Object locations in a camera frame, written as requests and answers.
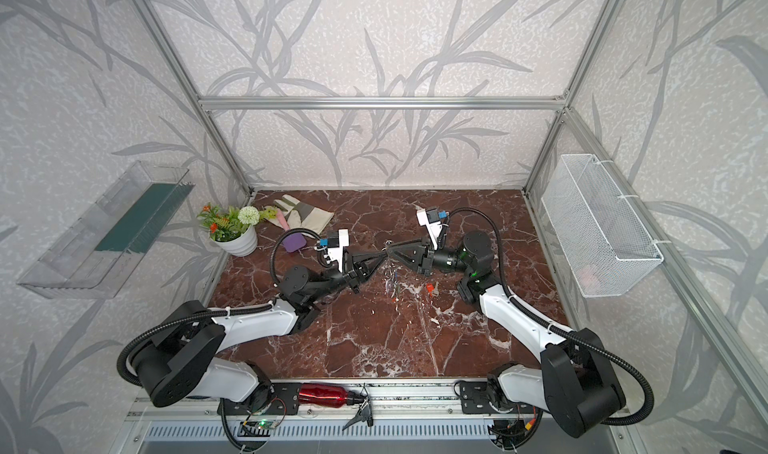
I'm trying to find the black clip tool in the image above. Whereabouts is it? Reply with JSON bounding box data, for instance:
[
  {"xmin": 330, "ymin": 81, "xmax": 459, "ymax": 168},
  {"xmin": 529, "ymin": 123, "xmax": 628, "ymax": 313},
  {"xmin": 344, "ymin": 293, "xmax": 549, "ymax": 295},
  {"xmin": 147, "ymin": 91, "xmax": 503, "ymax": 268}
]
[{"xmin": 342, "ymin": 386, "xmax": 374, "ymax": 431}]

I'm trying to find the white wire mesh basket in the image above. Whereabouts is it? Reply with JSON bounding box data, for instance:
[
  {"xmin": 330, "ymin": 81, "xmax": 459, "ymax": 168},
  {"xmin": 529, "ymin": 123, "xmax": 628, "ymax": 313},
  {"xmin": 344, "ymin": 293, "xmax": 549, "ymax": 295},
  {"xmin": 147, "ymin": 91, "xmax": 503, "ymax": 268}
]
[{"xmin": 542, "ymin": 154, "xmax": 664, "ymax": 298}]

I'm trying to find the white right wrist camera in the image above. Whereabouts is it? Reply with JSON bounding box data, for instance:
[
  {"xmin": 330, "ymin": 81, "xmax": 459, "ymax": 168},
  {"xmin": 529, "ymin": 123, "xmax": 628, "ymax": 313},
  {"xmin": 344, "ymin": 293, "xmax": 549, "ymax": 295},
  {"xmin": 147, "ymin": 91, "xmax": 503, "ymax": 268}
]
[{"xmin": 416, "ymin": 208, "xmax": 449, "ymax": 250}]

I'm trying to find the white ribbed plant pot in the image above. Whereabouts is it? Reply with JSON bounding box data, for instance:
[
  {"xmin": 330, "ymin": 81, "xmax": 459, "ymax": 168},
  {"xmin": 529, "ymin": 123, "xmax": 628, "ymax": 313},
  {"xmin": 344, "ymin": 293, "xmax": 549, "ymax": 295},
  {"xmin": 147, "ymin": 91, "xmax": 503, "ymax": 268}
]
[{"xmin": 215, "ymin": 226, "xmax": 258, "ymax": 257}]

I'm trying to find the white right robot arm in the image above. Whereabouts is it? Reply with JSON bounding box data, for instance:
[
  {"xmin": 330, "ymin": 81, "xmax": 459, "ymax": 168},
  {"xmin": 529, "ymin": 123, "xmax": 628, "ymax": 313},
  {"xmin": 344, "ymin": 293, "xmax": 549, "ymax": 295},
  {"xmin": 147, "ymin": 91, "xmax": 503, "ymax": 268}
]
[{"xmin": 386, "ymin": 231, "xmax": 626, "ymax": 438}]

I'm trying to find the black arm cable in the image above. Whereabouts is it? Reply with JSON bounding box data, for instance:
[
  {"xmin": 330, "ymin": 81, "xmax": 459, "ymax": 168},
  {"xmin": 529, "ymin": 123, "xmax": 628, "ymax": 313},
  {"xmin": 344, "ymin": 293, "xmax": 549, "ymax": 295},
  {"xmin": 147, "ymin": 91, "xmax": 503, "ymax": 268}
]
[
  {"xmin": 446, "ymin": 206, "xmax": 655, "ymax": 427},
  {"xmin": 116, "ymin": 227, "xmax": 325, "ymax": 387}
]

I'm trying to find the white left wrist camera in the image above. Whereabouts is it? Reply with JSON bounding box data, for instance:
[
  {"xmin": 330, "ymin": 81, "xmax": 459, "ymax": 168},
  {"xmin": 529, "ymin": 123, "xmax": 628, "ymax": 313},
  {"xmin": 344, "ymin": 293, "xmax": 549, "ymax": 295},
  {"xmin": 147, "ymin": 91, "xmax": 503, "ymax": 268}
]
[{"xmin": 315, "ymin": 229, "xmax": 350, "ymax": 273}]

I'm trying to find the artificial green plant with flowers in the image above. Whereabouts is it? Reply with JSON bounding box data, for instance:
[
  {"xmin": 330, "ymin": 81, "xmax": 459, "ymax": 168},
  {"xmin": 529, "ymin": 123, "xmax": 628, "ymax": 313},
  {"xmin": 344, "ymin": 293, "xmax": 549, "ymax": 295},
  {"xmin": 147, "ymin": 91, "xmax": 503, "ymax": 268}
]
[{"xmin": 197, "ymin": 204, "xmax": 277, "ymax": 243}]

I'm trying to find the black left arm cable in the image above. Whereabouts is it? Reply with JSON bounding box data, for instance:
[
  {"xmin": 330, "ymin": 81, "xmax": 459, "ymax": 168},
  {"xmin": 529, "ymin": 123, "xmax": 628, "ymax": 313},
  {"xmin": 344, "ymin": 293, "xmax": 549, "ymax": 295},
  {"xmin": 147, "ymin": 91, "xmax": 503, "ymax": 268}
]
[{"xmin": 116, "ymin": 227, "xmax": 325, "ymax": 387}]

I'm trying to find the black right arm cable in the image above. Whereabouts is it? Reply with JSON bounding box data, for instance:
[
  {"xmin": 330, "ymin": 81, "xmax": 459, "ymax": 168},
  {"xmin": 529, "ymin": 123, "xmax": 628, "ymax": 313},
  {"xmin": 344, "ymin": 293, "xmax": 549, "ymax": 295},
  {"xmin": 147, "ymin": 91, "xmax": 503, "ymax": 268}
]
[{"xmin": 446, "ymin": 206, "xmax": 655, "ymax": 427}]

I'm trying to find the purple trowel pink handle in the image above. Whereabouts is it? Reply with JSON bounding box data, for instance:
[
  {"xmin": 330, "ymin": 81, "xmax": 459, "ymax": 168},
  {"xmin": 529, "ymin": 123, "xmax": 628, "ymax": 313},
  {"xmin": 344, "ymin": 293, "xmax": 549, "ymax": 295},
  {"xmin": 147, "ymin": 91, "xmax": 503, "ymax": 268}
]
[{"xmin": 276, "ymin": 209, "xmax": 306, "ymax": 253}]

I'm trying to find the beige and grey garden glove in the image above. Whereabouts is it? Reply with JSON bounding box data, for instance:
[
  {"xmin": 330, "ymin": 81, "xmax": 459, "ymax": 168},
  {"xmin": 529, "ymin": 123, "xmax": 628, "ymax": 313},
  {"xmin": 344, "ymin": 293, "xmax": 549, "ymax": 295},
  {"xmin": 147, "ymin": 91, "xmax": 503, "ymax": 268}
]
[{"xmin": 270, "ymin": 194, "xmax": 334, "ymax": 234}]

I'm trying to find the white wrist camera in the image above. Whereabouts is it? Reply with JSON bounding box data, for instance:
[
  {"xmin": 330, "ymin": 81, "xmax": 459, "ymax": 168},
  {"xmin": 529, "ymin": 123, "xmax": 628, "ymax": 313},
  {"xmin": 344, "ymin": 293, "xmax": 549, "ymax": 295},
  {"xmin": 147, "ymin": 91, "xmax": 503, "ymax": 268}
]
[
  {"xmin": 315, "ymin": 229, "xmax": 350, "ymax": 273},
  {"xmin": 416, "ymin": 208, "xmax": 449, "ymax": 250}
]

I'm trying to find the bunch of coloured keys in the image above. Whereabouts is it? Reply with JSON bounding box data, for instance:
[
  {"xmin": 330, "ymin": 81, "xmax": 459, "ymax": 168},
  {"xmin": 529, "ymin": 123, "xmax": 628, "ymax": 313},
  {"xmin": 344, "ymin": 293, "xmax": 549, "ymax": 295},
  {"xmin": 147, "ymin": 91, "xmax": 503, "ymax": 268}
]
[{"xmin": 385, "ymin": 272, "xmax": 401, "ymax": 303}]

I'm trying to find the clear plastic wall tray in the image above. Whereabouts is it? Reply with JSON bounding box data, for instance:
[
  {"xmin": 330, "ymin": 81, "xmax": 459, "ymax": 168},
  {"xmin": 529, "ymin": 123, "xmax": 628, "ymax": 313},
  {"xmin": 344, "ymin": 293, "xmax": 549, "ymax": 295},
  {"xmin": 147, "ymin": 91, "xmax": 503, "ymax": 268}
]
[{"xmin": 17, "ymin": 161, "xmax": 195, "ymax": 299}]

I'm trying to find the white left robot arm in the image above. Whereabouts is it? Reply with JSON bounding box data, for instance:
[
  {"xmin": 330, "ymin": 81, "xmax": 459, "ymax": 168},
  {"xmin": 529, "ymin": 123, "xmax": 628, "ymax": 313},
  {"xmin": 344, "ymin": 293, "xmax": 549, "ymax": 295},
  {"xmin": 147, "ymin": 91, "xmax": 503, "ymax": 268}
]
[{"xmin": 116, "ymin": 251, "xmax": 386, "ymax": 407}]

